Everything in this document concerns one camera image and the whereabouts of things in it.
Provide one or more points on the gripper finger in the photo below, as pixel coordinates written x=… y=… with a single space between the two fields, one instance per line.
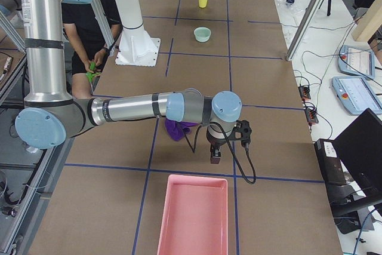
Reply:
x=215 y=152

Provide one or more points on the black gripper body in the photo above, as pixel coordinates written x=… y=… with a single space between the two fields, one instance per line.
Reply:
x=214 y=142

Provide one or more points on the purple cloth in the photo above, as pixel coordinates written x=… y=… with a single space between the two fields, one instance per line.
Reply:
x=177 y=130

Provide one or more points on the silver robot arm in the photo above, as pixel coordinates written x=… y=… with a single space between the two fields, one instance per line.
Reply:
x=51 y=115

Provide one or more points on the black computer box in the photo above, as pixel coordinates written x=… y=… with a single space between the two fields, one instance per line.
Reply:
x=329 y=163

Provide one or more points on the pink plastic bin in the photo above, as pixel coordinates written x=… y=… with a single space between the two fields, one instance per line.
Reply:
x=195 y=216

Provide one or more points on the mint green bowl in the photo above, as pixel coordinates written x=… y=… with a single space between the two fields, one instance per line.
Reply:
x=202 y=34

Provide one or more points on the green object in hands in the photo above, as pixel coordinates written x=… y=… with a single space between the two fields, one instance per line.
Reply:
x=94 y=74

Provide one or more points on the black monitor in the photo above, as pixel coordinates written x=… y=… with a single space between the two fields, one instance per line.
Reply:
x=359 y=148

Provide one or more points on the near teach pendant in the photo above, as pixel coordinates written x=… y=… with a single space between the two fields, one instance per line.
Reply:
x=355 y=94

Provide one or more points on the teach pendant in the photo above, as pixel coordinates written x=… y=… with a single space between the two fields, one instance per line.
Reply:
x=355 y=94
x=357 y=62

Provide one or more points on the person in black clothes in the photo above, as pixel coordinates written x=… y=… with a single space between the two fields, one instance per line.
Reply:
x=85 y=36

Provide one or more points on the far teach pendant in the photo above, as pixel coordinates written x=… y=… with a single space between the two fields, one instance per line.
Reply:
x=357 y=62

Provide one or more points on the wooden beam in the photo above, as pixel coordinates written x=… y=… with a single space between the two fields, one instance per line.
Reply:
x=369 y=23

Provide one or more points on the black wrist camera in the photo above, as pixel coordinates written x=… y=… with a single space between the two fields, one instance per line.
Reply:
x=244 y=130

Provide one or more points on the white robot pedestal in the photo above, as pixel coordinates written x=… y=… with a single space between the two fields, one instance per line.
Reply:
x=136 y=47

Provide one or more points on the aluminium frame post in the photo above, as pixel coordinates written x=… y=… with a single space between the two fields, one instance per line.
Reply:
x=302 y=28

